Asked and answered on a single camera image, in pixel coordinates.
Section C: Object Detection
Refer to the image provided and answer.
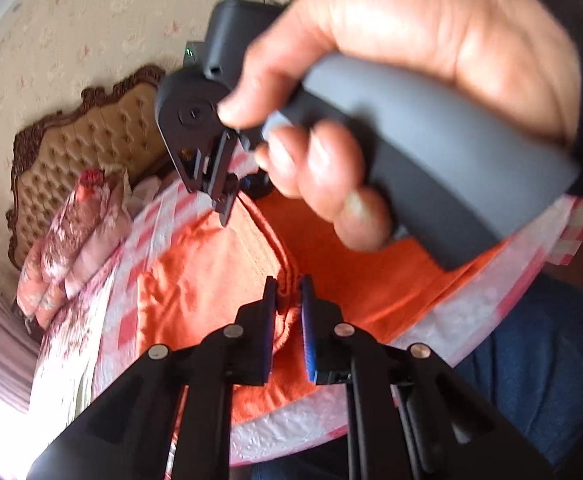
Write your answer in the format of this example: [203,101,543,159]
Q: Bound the pink checkered plastic tablecloth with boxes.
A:
[93,183,583,465]

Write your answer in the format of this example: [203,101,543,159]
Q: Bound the floral pink folded quilt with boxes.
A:
[16,165,132,330]

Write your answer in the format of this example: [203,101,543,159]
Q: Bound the person's right hand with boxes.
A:
[216,0,583,254]

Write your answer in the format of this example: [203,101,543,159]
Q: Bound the tufted brown leather headboard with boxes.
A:
[5,64,168,269]

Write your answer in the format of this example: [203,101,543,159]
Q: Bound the orange pants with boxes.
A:
[136,192,498,425]

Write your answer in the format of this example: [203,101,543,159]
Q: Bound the person's blue jeans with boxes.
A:
[248,271,583,480]

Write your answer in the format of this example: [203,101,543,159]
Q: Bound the floral pink bed sheet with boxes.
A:
[28,259,119,448]

